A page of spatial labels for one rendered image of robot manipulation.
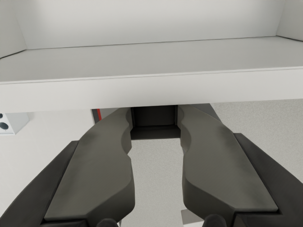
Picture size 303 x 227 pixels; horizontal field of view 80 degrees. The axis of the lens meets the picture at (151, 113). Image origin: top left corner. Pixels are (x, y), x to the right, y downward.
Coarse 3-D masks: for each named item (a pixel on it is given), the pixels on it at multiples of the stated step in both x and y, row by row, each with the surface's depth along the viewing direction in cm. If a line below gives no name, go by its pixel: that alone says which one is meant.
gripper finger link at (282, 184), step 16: (240, 144) 8; (256, 160) 7; (272, 160) 7; (272, 176) 6; (288, 176) 6; (272, 192) 6; (288, 192) 6; (288, 208) 5; (240, 224) 5; (256, 224) 5; (272, 224) 5; (288, 224) 5
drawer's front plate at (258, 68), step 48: (48, 48) 17; (96, 48) 16; (144, 48) 15; (192, 48) 14; (240, 48) 13; (288, 48) 12; (0, 96) 9; (48, 96) 9; (96, 96) 9; (144, 96) 9; (192, 96) 9; (240, 96) 9; (288, 96) 9
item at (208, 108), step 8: (192, 104) 101; (200, 104) 98; (208, 104) 96; (208, 112) 90; (184, 152) 72; (184, 216) 47; (192, 216) 47; (184, 224) 46; (192, 224) 45; (200, 224) 45
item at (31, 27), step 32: (0, 0) 14; (32, 0) 15; (64, 0) 15; (96, 0) 15; (128, 0) 15; (160, 0) 15; (192, 0) 15; (224, 0) 15; (256, 0) 15; (288, 0) 15; (0, 32) 14; (32, 32) 16; (64, 32) 16; (96, 32) 16; (128, 32) 16; (160, 32) 16; (192, 32) 16; (224, 32) 16; (256, 32) 16; (288, 32) 15
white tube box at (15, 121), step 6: (0, 114) 26; (6, 114) 25; (12, 114) 26; (18, 114) 27; (24, 114) 28; (0, 120) 25; (6, 120) 25; (12, 120) 26; (18, 120) 27; (24, 120) 28; (0, 126) 26; (6, 126) 27; (12, 126) 26; (18, 126) 27; (24, 126) 28; (0, 132) 26; (6, 132) 26; (12, 132) 27
